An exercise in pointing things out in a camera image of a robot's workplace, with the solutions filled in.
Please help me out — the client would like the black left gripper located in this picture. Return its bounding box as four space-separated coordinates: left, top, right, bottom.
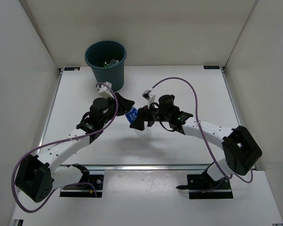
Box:
100 92 134 126

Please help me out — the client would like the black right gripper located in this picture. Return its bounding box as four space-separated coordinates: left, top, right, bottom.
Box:
131 100 172 130

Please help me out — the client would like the clear bottle blue label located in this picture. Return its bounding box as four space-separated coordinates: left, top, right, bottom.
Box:
125 107 151 141

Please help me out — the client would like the clear bottle green label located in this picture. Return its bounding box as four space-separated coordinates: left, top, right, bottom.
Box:
108 59 119 66

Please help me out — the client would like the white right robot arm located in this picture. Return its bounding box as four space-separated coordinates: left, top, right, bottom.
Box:
130 95 262 188

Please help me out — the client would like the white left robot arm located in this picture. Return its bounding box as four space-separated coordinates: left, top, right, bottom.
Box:
12 93 135 202

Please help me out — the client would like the dark teal plastic bin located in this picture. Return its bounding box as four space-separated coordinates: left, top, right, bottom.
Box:
84 40 127 92

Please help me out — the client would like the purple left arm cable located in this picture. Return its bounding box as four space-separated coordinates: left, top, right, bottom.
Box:
12 82 119 212

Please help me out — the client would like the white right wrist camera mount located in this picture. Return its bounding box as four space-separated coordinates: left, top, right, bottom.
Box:
142 89 156 108

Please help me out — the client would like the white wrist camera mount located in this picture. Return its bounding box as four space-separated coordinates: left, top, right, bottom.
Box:
142 89 156 108
96 82 114 99

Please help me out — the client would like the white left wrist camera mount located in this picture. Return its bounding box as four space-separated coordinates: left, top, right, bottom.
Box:
96 82 114 99

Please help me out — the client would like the aluminium front table rail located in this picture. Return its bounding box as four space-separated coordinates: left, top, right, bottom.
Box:
58 164 215 171

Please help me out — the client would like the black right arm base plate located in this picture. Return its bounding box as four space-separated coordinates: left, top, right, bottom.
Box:
176 168 233 200

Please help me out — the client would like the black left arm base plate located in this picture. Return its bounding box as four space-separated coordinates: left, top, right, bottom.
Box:
59 173 104 198

